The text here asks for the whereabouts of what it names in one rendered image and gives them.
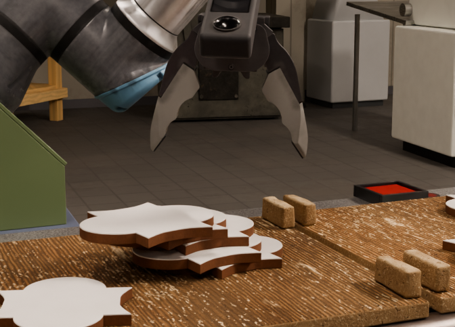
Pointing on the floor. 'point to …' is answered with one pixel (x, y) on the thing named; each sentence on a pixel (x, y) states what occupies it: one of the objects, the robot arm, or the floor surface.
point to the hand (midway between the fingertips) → (227, 158)
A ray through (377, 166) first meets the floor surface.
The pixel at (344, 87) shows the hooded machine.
